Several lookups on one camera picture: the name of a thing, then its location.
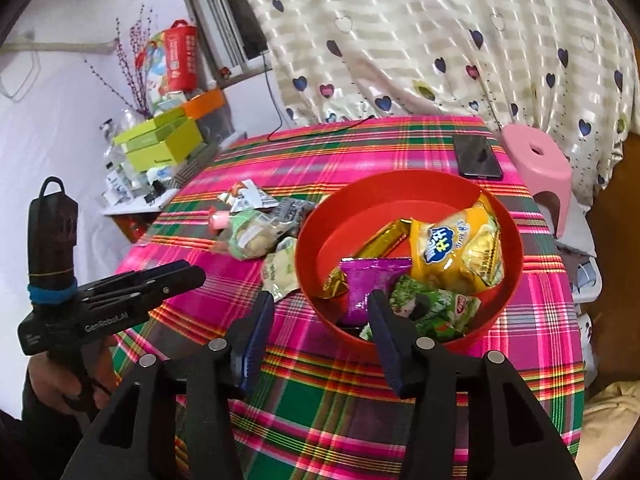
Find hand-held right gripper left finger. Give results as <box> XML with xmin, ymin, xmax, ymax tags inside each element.
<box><xmin>60</xmin><ymin>290</ymin><xmax>276</xmax><ymax>480</ymax></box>

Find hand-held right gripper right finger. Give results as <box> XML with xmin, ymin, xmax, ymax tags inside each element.
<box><xmin>366</xmin><ymin>290</ymin><xmax>583</xmax><ymax>480</ymax></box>

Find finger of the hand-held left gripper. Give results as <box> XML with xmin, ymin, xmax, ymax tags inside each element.
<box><xmin>75</xmin><ymin>260</ymin><xmax>202</xmax><ymax>297</ymax></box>
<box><xmin>80</xmin><ymin>266</ymin><xmax>207</xmax><ymax>317</ymax></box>

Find green pea snack packet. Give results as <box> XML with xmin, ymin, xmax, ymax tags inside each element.
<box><xmin>360</xmin><ymin>275</ymin><xmax>482</xmax><ymax>346</ymax></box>

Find purple snack packet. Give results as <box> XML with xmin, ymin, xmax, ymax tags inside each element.
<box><xmin>340</xmin><ymin>256</ymin><xmax>413</xmax><ymax>328</ymax></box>

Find white green snack packet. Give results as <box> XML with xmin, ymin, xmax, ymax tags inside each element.
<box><xmin>262</xmin><ymin>236</ymin><xmax>303</xmax><ymax>304</ymax></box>

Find pale green cookie bag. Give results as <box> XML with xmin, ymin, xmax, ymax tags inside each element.
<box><xmin>212</xmin><ymin>208</ymin><xmax>296</xmax><ymax>261</ymax></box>

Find gold snack packet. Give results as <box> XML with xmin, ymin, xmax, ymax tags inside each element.
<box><xmin>322</xmin><ymin>218</ymin><xmax>416</xmax><ymax>299</ymax></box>

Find yellow snack packet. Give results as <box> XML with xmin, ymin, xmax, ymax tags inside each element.
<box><xmin>410</xmin><ymin>195</ymin><xmax>503</xmax><ymax>296</ymax></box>

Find orange white snack packet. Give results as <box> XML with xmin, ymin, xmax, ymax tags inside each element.
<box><xmin>217</xmin><ymin>180</ymin><xmax>278</xmax><ymax>211</ymax></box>

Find clear snack packet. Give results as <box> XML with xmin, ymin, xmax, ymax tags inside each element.
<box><xmin>272</xmin><ymin>197</ymin><xmax>318</xmax><ymax>233</ymax></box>

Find red plastic basket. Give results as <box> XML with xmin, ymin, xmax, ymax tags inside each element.
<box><xmin>295</xmin><ymin>170</ymin><xmax>524</xmax><ymax>356</ymax></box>

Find person's left forearm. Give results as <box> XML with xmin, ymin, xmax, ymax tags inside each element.
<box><xmin>0</xmin><ymin>390</ymin><xmax>86</xmax><ymax>480</ymax></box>

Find person's left hand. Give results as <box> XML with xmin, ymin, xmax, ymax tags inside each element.
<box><xmin>27</xmin><ymin>335</ymin><xmax>118</xmax><ymax>413</ymax></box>

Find white side shelf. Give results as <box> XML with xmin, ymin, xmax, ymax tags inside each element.
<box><xmin>102</xmin><ymin>130</ymin><xmax>248</xmax><ymax>216</ymax></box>

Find pink plaid tablecloth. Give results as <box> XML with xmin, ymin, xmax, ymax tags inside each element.
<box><xmin>112</xmin><ymin>116</ymin><xmax>586</xmax><ymax>480</ymax></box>

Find white labelled bottle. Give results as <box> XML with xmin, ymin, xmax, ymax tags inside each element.
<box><xmin>102</xmin><ymin>160</ymin><xmax>131</xmax><ymax>196</ymax></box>

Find black white patterned tray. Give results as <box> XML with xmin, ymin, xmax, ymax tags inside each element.
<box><xmin>170</xmin><ymin>137</ymin><xmax>221</xmax><ymax>183</ymax></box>

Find lime green box lid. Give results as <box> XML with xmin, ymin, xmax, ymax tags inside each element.
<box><xmin>114</xmin><ymin>112</ymin><xmax>193</xmax><ymax>146</ymax></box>

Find grey translucent storage box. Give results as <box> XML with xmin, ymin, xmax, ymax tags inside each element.
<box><xmin>200</xmin><ymin>105</ymin><xmax>236</xmax><ymax>143</ymax></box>

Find orange box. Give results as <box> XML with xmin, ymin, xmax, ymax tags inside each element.
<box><xmin>182</xmin><ymin>89</ymin><xmax>228</xmax><ymax>118</ymax></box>

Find red dried branches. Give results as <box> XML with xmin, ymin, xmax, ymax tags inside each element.
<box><xmin>85</xmin><ymin>5</ymin><xmax>153</xmax><ymax>116</ymax></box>

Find pale blue white cloth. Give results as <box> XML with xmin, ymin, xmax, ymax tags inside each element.
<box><xmin>552</xmin><ymin>200</ymin><xmax>601</xmax><ymax>376</ymax></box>

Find black smartphone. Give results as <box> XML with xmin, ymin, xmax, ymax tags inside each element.
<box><xmin>452</xmin><ymin>134</ymin><xmax>503</xmax><ymax>181</ymax></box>

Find red cartoon gift bag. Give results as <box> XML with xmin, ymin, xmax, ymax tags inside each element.
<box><xmin>137</xmin><ymin>20</ymin><xmax>198</xmax><ymax>93</ymax></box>

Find pink plastic stool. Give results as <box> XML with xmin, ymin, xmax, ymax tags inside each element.
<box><xmin>501</xmin><ymin>124</ymin><xmax>573</xmax><ymax>238</ymax></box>

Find beige cloth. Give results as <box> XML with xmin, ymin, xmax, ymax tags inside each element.
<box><xmin>582</xmin><ymin>382</ymin><xmax>640</xmax><ymax>466</ymax></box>

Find wooden wardrobe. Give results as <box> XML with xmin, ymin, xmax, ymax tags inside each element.
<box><xmin>590</xmin><ymin>130</ymin><xmax>640</xmax><ymax>396</ymax></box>

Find heart print white curtain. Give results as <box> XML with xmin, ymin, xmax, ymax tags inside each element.
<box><xmin>227</xmin><ymin>0</ymin><xmax>640</xmax><ymax>206</ymax></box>

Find black cable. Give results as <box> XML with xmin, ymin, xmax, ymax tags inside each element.
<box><xmin>263</xmin><ymin>52</ymin><xmax>376</xmax><ymax>143</ymax></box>

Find window frame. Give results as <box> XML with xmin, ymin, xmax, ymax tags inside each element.
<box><xmin>180</xmin><ymin>0</ymin><xmax>271</xmax><ymax>86</ymax></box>

